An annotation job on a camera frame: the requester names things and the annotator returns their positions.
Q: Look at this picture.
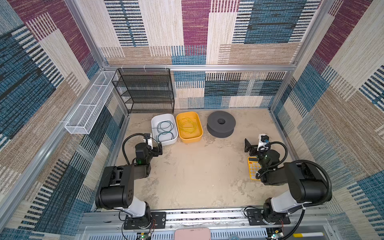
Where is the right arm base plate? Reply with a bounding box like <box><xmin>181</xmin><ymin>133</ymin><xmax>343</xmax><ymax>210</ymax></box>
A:
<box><xmin>245</xmin><ymin>208</ymin><xmax>291</xmax><ymax>226</ymax></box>

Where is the yellow cable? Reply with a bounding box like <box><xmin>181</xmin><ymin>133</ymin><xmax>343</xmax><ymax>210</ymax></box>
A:
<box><xmin>178</xmin><ymin>117</ymin><xmax>199</xmax><ymax>136</ymax></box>

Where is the white plastic bin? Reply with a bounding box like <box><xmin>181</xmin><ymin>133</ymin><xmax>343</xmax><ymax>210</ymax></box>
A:
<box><xmin>151</xmin><ymin>114</ymin><xmax>179</xmax><ymax>146</ymax></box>

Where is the pink phone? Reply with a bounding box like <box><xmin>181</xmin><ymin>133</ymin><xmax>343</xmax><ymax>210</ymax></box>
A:
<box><xmin>174</xmin><ymin>228</ymin><xmax>211</xmax><ymax>240</ymax></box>

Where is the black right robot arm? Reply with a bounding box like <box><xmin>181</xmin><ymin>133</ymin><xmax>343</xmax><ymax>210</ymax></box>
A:
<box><xmin>244</xmin><ymin>135</ymin><xmax>332</xmax><ymax>226</ymax></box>

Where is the grey perforated cable spool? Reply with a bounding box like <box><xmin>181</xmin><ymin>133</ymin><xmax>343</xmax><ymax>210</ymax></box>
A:
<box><xmin>207</xmin><ymin>111</ymin><xmax>236</xmax><ymax>138</ymax></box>

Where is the white wire mesh basket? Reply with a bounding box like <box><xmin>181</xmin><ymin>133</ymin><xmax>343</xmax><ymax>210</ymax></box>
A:
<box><xmin>65</xmin><ymin>71</ymin><xmax>115</xmax><ymax>135</ymax></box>

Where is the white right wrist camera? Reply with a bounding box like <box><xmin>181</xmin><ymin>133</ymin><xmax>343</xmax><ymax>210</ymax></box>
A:
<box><xmin>257</xmin><ymin>134</ymin><xmax>270</xmax><ymax>152</ymax></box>

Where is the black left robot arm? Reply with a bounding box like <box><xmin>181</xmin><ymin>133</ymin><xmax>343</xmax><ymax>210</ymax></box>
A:
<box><xmin>95</xmin><ymin>133</ymin><xmax>163</xmax><ymax>230</ymax></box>

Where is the yellow plastic bin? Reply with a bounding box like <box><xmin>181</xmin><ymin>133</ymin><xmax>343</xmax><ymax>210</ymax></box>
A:
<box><xmin>176</xmin><ymin>112</ymin><xmax>204</xmax><ymax>144</ymax></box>

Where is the yellow white marker pen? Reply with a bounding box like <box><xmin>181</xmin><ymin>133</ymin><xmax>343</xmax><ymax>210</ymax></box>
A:
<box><xmin>293</xmin><ymin>232</ymin><xmax>325</xmax><ymax>238</ymax></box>

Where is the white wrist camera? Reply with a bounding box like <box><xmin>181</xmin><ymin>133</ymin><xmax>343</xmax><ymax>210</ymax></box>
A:
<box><xmin>144</xmin><ymin>133</ymin><xmax>154</xmax><ymax>149</ymax></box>
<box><xmin>257</xmin><ymin>134</ymin><xmax>270</xmax><ymax>152</ymax></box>

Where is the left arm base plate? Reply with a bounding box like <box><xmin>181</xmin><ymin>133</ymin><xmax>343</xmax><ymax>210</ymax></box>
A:
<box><xmin>123</xmin><ymin>212</ymin><xmax>167</xmax><ymax>230</ymax></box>

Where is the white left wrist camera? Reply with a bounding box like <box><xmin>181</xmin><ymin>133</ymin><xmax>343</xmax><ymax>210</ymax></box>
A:
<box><xmin>144</xmin><ymin>133</ymin><xmax>154</xmax><ymax>149</ymax></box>

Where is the yellow calculator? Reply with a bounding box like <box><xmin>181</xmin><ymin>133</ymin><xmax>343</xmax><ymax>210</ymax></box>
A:
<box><xmin>248</xmin><ymin>157</ymin><xmax>261</xmax><ymax>181</ymax></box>

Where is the black wire shelf rack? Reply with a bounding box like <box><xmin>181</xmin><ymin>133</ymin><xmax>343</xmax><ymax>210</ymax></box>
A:
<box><xmin>112</xmin><ymin>68</ymin><xmax>175</xmax><ymax>114</ymax></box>

